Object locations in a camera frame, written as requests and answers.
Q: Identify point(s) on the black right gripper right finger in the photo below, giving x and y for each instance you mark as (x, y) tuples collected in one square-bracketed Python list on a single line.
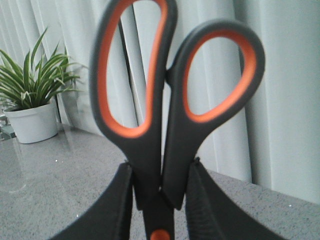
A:
[(212, 215)]

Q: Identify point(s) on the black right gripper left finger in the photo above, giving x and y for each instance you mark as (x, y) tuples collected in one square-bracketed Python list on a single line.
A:
[(109, 218)]

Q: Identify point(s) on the grey orange scissors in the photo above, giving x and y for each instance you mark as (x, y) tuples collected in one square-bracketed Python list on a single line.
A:
[(161, 149)]

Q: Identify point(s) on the white curtain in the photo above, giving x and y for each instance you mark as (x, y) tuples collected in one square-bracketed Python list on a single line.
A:
[(274, 142)]

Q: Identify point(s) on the white plant pot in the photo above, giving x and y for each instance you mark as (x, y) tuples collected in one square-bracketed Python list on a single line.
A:
[(34, 124)]

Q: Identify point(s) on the green spider plant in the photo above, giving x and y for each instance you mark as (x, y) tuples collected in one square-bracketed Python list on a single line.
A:
[(34, 83)]

